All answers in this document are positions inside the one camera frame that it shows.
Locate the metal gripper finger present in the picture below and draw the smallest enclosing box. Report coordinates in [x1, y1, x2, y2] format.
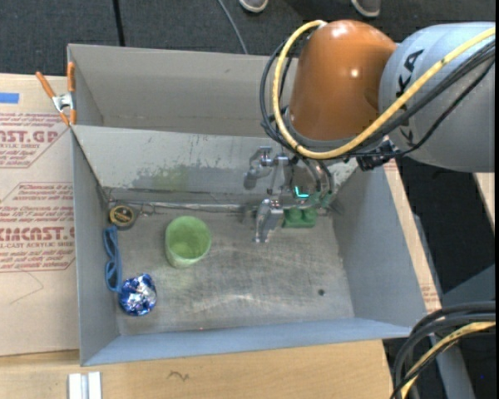
[243, 147, 276, 190]
[253, 199, 285, 244]

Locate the grey metal bin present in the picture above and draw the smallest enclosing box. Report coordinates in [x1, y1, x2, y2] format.
[66, 42, 430, 367]

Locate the green cup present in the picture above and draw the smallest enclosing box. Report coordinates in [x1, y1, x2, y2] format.
[164, 215, 213, 270]

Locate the blue and silver shiny ball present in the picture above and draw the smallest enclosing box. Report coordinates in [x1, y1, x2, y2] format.
[117, 273, 159, 318]

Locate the brown cardboard board red print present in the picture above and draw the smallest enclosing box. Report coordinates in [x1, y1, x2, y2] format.
[0, 71, 444, 359]

